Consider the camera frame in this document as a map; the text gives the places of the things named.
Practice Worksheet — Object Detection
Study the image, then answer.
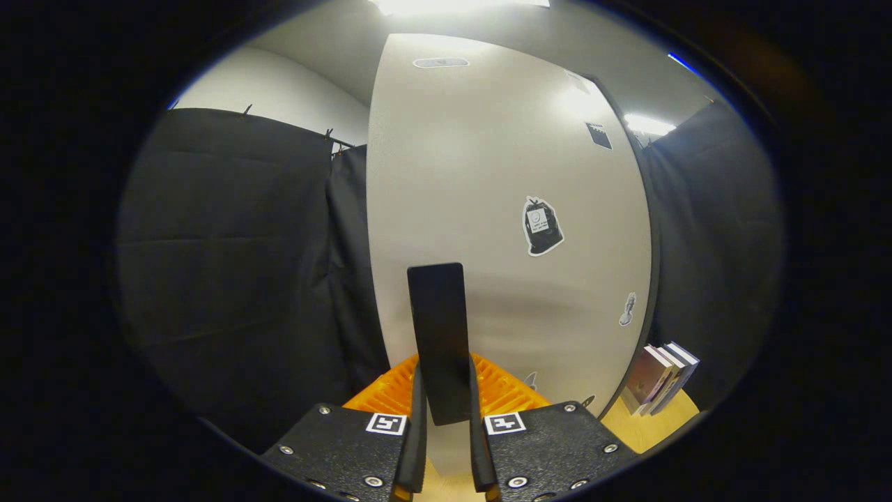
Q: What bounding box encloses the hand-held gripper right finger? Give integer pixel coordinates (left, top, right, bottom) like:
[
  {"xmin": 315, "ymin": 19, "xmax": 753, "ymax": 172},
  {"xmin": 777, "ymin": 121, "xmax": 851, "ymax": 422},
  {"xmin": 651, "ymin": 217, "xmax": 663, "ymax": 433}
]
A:
[{"xmin": 467, "ymin": 353, "xmax": 640, "ymax": 502}]

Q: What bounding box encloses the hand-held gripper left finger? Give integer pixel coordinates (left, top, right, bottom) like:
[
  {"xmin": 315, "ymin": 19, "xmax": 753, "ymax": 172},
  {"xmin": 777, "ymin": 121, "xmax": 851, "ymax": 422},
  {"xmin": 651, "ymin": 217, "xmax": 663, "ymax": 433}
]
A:
[{"xmin": 260, "ymin": 353, "xmax": 428, "ymax": 502}]

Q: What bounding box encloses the black door handle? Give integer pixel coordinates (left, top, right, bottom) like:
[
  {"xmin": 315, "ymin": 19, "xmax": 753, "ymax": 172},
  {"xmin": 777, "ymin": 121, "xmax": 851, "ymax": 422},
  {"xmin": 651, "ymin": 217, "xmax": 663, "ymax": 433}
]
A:
[{"xmin": 407, "ymin": 262, "xmax": 473, "ymax": 426}]

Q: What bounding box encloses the beige cabinet door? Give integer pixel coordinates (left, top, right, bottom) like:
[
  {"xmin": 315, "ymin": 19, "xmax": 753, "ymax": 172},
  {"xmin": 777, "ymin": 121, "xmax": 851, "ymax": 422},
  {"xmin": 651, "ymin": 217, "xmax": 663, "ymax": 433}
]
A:
[{"xmin": 367, "ymin": 33, "xmax": 652, "ymax": 482}]

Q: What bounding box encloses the yellow spine book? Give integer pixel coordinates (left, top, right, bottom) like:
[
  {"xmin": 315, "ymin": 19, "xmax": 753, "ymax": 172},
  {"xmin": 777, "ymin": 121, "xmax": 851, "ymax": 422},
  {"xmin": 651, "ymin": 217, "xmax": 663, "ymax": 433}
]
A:
[{"xmin": 648, "ymin": 345, "xmax": 687, "ymax": 416}]

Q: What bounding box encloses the black backdrop cloth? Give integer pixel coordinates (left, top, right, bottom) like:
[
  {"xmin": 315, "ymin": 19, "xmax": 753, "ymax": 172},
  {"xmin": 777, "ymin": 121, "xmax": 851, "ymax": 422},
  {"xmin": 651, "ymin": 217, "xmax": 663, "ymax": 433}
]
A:
[{"xmin": 117, "ymin": 101, "xmax": 785, "ymax": 433}]

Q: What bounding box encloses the large ceiling light panel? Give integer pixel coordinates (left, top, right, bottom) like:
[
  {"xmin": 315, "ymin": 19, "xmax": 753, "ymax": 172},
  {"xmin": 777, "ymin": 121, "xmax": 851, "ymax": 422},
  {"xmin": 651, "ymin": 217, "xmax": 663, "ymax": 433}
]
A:
[{"xmin": 369, "ymin": 0, "xmax": 551, "ymax": 16}]

